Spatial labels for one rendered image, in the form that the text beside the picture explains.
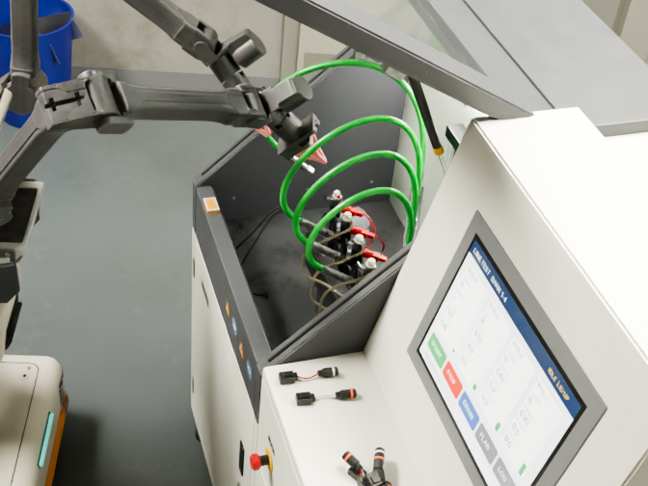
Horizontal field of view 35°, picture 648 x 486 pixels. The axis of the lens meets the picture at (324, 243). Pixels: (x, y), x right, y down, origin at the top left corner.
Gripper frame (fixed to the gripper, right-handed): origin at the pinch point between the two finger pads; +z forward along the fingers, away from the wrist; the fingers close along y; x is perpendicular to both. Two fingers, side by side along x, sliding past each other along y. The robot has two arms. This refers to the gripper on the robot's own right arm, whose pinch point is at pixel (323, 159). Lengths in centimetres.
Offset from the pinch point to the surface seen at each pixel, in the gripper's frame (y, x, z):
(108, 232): -139, 115, 36
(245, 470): -58, -33, 38
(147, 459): -118, 10, 54
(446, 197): 27.5, -33.2, 3.3
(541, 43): 50, 10, 13
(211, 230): -37.4, 6.6, 1.8
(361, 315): -4.2, -33.5, 16.3
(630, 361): 50, -85, 8
